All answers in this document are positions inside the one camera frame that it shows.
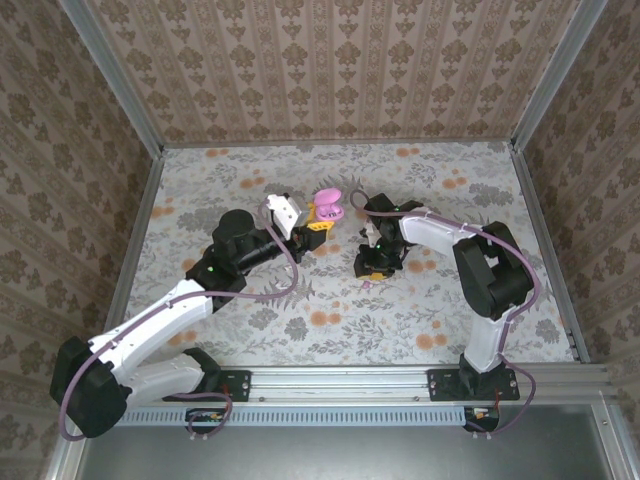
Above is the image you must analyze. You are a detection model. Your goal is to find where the pink earbud charging case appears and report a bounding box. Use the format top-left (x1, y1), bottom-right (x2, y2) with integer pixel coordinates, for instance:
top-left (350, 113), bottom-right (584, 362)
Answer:
top-left (312, 185), bottom-right (347, 222)

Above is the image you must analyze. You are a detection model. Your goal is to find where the floral patterned table cover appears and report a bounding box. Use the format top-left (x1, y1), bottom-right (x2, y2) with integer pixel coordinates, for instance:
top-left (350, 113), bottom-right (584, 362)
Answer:
top-left (107, 141), bottom-right (586, 369)

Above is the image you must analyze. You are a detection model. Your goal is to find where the black connector box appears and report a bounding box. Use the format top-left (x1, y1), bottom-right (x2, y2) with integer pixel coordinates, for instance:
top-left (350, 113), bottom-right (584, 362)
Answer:
top-left (185, 407), bottom-right (226, 427)
top-left (463, 405), bottom-right (501, 432)

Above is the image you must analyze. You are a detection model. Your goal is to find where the grey metal panel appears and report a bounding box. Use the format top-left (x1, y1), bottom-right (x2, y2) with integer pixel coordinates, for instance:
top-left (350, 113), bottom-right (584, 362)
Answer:
top-left (47, 399), bottom-right (640, 480)

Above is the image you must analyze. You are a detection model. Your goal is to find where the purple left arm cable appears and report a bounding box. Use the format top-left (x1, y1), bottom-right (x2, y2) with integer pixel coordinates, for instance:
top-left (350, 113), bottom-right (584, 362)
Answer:
top-left (58, 199), bottom-right (300, 441)

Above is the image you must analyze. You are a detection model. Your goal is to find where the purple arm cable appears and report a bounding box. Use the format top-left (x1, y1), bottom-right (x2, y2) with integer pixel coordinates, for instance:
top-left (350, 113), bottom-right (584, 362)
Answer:
top-left (58, 199), bottom-right (300, 441)
top-left (348, 188), bottom-right (542, 437)

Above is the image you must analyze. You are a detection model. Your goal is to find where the aluminium table edge rail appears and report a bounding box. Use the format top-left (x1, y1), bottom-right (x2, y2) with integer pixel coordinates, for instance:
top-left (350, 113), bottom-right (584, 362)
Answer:
top-left (162, 141), bottom-right (516, 150)
top-left (510, 142), bottom-right (591, 364)
top-left (102, 147), bottom-right (167, 341)

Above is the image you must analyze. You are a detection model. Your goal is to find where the aluminium base extrusion rail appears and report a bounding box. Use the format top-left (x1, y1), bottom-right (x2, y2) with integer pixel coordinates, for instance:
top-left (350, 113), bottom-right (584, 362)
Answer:
top-left (119, 364), bottom-right (619, 407)

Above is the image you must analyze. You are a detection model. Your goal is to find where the slotted grey cable duct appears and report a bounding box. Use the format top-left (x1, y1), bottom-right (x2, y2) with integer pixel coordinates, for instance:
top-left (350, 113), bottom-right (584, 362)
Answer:
top-left (119, 405), bottom-right (469, 428)

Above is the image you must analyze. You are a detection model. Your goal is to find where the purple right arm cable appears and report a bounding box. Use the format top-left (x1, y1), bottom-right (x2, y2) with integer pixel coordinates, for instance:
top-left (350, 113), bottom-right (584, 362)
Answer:
top-left (348, 188), bottom-right (542, 437)

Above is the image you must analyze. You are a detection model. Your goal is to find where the aluminium frame post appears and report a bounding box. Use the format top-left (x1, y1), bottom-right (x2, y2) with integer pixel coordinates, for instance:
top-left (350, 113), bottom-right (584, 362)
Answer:
top-left (56, 0), bottom-right (167, 156)
top-left (509, 0), bottom-right (612, 154)

